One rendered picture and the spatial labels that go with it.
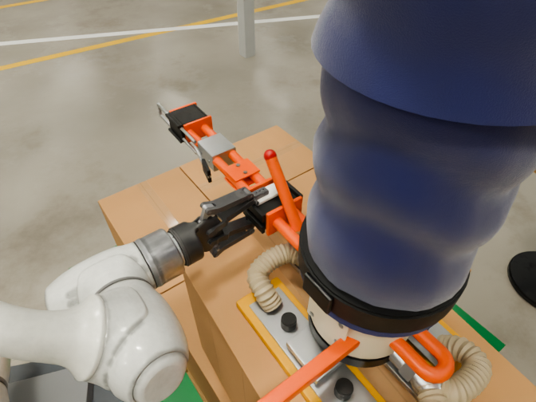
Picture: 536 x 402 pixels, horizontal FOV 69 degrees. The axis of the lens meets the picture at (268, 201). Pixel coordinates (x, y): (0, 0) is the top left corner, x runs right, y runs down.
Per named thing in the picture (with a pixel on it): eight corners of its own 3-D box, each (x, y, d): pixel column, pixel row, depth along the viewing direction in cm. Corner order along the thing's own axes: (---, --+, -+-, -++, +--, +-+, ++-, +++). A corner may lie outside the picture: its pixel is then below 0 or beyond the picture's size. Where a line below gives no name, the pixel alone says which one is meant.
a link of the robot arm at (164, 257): (140, 262, 72) (170, 248, 74) (162, 297, 67) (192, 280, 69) (128, 230, 65) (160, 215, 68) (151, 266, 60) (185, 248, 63)
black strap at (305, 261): (494, 274, 54) (506, 257, 51) (378, 375, 44) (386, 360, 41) (373, 184, 67) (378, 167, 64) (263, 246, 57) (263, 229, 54)
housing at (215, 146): (238, 162, 90) (237, 146, 87) (212, 173, 87) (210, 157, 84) (222, 147, 94) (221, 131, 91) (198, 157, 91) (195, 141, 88)
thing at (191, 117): (213, 132, 98) (211, 116, 94) (187, 143, 94) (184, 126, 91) (197, 117, 102) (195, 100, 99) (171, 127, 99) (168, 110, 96)
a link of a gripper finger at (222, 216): (199, 226, 72) (197, 221, 71) (247, 192, 75) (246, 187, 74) (210, 238, 70) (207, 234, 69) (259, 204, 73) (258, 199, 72)
